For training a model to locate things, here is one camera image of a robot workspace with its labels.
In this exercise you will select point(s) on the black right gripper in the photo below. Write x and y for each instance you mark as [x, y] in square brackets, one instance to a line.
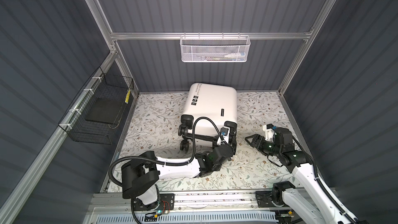
[257, 136]

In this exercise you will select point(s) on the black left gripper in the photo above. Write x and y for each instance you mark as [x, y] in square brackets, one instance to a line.
[230, 149]

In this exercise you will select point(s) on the white hard-shell suitcase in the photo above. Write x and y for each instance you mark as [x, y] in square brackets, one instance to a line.
[219, 104]

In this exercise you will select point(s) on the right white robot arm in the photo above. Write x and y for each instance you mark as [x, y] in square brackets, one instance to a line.
[325, 207]

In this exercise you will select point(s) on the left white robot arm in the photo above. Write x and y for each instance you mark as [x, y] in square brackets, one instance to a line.
[140, 175]

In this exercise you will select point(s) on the toothpaste tube in basket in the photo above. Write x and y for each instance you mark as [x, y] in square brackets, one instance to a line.
[238, 56]

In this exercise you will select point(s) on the yellow tag on basket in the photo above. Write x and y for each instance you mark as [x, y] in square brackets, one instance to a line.
[127, 97]

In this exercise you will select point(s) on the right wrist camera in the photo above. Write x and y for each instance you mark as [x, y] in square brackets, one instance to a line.
[272, 132]

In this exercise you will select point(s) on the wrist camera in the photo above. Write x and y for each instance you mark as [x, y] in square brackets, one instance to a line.
[272, 132]
[223, 137]

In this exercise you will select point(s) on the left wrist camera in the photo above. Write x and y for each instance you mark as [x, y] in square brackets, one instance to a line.
[223, 137]

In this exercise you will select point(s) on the white vented cable duct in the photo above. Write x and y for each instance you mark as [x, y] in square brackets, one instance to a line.
[234, 217]

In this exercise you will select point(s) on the white wire mesh basket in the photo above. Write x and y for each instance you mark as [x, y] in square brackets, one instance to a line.
[212, 48]

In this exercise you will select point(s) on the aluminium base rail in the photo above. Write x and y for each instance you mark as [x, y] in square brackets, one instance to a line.
[185, 201]

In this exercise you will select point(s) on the black wire mesh basket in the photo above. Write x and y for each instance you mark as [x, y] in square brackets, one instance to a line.
[100, 113]

